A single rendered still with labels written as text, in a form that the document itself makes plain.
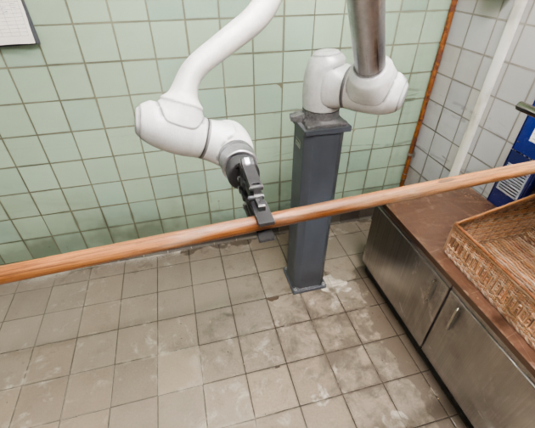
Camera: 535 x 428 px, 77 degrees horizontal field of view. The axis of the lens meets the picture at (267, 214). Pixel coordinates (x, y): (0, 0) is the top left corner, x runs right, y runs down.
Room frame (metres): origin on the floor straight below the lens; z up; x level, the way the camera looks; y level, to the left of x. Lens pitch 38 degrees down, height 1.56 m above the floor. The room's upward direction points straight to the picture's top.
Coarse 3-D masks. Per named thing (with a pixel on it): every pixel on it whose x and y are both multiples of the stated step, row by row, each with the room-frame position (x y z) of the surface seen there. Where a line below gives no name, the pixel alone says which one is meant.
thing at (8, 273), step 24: (504, 168) 0.64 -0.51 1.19; (528, 168) 0.65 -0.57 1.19; (384, 192) 0.56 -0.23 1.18; (408, 192) 0.57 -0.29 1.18; (432, 192) 0.58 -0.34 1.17; (288, 216) 0.50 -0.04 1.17; (312, 216) 0.51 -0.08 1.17; (144, 240) 0.44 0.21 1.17; (168, 240) 0.44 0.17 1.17; (192, 240) 0.45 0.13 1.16; (24, 264) 0.38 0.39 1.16; (48, 264) 0.39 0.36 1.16; (72, 264) 0.39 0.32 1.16; (96, 264) 0.40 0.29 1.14
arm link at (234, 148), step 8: (232, 144) 0.73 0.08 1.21; (240, 144) 0.73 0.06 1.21; (248, 144) 0.75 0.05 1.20; (224, 152) 0.72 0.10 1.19; (232, 152) 0.70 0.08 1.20; (240, 152) 0.70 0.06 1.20; (248, 152) 0.71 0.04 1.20; (224, 160) 0.69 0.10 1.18; (256, 160) 0.71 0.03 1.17; (224, 168) 0.69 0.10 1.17; (224, 176) 0.69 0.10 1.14
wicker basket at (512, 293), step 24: (480, 216) 1.04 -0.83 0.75; (504, 216) 1.07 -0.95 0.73; (528, 216) 1.10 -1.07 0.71; (456, 240) 0.98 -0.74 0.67; (480, 240) 1.05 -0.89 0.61; (504, 240) 1.07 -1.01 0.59; (528, 240) 1.07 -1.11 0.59; (456, 264) 0.94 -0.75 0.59; (480, 264) 0.85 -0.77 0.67; (504, 264) 0.94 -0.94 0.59; (528, 264) 0.94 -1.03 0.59; (480, 288) 0.81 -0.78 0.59; (504, 288) 0.74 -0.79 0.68; (528, 288) 0.82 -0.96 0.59; (504, 312) 0.71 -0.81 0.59; (528, 312) 0.65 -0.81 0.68; (528, 336) 0.61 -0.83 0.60
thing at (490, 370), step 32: (448, 192) 1.46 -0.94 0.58; (384, 224) 1.33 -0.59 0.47; (416, 224) 1.20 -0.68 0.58; (448, 224) 1.20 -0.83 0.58; (384, 256) 1.27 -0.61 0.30; (416, 256) 1.07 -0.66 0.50; (384, 288) 1.20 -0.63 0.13; (416, 288) 1.01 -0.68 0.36; (448, 288) 0.88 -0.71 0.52; (416, 320) 0.95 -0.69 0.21; (448, 320) 0.82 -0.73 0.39; (480, 320) 0.72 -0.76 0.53; (448, 352) 0.75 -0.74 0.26; (480, 352) 0.66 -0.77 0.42; (512, 352) 0.58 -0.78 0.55; (448, 384) 0.69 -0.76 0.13; (480, 384) 0.60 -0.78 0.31; (512, 384) 0.54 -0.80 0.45; (480, 416) 0.55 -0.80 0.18; (512, 416) 0.48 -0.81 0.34
